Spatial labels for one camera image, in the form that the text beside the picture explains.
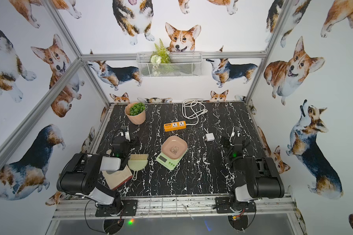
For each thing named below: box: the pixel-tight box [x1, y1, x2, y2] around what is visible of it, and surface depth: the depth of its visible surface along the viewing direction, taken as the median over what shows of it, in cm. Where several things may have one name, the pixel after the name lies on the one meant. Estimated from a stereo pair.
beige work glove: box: [101, 164, 133, 191], surface depth 85 cm
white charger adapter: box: [204, 132, 215, 142], surface depth 100 cm
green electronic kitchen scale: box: [155, 149, 189, 171], surface depth 89 cm
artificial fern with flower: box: [150, 38, 172, 77], surface depth 84 cm
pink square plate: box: [160, 135, 188, 160], surface depth 93 cm
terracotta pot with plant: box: [124, 101, 147, 125], surface depth 102 cm
